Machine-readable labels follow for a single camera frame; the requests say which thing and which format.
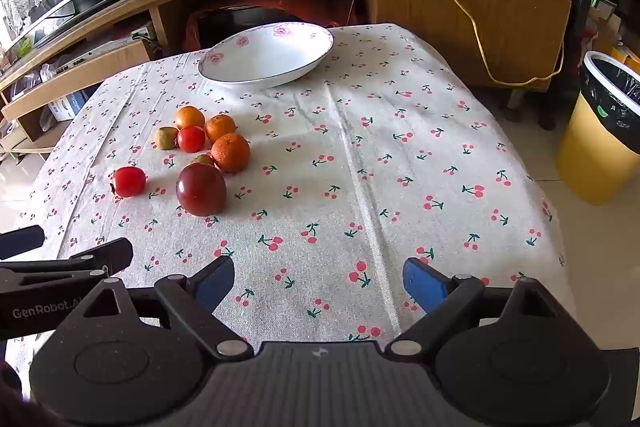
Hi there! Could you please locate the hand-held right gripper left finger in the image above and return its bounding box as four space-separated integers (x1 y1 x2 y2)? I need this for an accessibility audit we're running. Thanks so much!
55 255 254 362

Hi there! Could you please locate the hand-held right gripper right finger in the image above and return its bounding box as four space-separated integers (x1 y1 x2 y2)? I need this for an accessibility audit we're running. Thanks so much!
385 257 588 362

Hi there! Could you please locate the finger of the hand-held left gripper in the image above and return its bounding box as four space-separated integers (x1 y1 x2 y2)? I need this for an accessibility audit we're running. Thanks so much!
0 225 46 260
70 238 135 275

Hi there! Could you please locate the large dark red tomato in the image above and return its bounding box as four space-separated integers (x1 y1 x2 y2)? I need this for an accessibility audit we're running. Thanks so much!
175 162 227 217

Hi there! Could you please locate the small pale green fruit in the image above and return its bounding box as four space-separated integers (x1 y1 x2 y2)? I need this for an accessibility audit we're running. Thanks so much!
154 127 180 151

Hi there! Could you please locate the small orange tangerine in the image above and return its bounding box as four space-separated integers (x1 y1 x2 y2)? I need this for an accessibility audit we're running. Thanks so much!
175 105 206 131
210 133 251 174
204 114 237 144

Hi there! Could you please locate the white floral bowl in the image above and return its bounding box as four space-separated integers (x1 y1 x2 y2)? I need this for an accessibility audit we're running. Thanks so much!
197 22 335 89

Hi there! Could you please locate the blue and white box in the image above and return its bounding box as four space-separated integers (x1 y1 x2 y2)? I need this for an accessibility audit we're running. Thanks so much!
49 91 90 124

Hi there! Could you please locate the cherry print tablecloth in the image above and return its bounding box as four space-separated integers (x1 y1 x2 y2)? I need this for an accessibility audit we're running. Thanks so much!
15 23 576 388

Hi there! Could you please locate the silver set-top box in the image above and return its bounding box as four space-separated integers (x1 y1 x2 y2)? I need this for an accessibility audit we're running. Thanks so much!
49 38 152 75

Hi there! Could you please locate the yellow trash bin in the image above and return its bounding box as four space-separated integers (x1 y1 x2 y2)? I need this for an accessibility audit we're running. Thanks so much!
556 51 640 206

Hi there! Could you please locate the wooden television stand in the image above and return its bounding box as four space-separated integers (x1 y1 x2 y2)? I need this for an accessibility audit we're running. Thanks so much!
0 0 576 158

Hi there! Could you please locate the green and white box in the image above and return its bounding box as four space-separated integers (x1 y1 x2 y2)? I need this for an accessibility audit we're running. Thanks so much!
591 0 617 22

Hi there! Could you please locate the yellow cable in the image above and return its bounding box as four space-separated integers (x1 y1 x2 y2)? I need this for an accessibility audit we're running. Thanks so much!
260 0 566 88

